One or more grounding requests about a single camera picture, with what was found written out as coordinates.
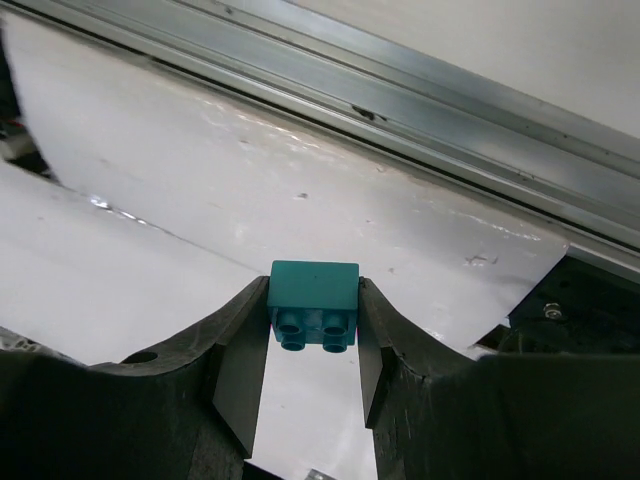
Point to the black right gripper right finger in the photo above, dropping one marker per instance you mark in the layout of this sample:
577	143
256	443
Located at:
437	414

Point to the white foil covered panel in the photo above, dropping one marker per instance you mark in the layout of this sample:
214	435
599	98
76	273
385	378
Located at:
255	188

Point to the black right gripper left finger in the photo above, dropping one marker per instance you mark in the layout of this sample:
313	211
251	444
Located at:
184	408

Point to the teal small lego brick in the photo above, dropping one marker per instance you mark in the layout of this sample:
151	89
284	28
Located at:
314	303

